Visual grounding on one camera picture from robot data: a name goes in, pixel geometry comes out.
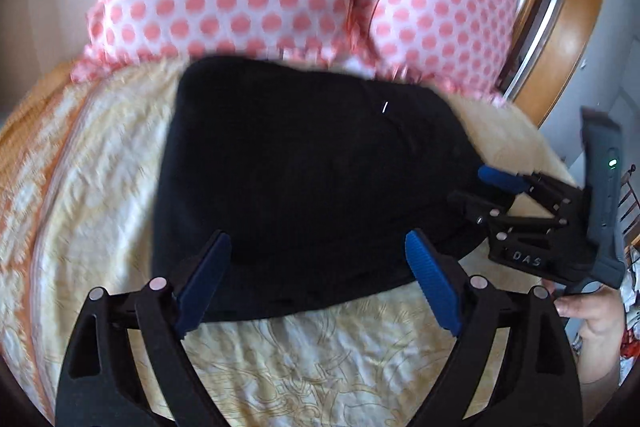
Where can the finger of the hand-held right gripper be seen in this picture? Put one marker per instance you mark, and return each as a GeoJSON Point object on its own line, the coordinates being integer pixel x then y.
{"type": "Point", "coordinates": [480, 207]}
{"type": "Point", "coordinates": [500, 178]}

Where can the person's right forearm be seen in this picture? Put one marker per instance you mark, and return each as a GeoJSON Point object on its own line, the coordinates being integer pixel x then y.
{"type": "Point", "coordinates": [600, 372]}

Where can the person's right hand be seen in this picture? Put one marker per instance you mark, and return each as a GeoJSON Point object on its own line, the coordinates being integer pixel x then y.
{"type": "Point", "coordinates": [602, 317]}

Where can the yellow patterned bedspread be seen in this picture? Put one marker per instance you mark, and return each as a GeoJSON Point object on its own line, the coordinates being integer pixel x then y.
{"type": "Point", "coordinates": [85, 207]}

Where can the black pants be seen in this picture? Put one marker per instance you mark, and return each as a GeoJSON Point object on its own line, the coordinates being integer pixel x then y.
{"type": "Point", "coordinates": [310, 187]}

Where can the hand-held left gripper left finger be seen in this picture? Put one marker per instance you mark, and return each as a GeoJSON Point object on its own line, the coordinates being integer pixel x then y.
{"type": "Point", "coordinates": [202, 287]}

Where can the wooden door frame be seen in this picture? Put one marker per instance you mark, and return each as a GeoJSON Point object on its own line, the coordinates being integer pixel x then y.
{"type": "Point", "coordinates": [575, 47]}

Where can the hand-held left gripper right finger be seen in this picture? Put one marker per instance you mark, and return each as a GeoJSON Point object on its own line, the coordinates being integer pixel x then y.
{"type": "Point", "coordinates": [435, 282]}

